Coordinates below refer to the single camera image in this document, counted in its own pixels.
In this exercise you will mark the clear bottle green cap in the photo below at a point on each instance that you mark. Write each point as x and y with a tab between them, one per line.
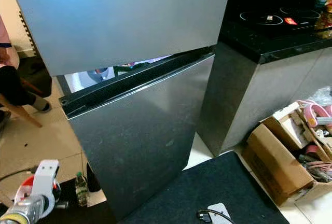
81	193

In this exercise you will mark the black induction cooktop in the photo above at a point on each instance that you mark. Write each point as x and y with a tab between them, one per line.
306	24

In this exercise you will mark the large brown cardboard box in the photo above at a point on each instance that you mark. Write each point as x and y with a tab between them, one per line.
272	162

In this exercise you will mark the black floor mat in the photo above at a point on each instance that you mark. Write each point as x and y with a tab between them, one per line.
187	193

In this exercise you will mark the pink plastic hanger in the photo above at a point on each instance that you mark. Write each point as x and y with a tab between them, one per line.
316	111

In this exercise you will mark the person in pink shirt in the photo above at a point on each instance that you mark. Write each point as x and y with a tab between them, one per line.
11	84

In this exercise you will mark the black rounded object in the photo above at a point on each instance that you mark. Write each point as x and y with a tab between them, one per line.
94	177

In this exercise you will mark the red cooktop sticker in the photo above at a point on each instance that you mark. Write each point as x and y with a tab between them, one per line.
290	21

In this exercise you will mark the colourful snack packet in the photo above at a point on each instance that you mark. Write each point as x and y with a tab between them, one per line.
326	16

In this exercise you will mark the grey kitchen counter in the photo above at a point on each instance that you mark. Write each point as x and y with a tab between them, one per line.
254	99

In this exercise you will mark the white fridge cabinet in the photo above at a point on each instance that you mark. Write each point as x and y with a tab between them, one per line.
78	81

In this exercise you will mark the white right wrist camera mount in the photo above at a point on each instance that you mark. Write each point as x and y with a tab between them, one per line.
219	214

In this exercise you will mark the black foam puzzle mat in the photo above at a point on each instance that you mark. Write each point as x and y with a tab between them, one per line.
39	71

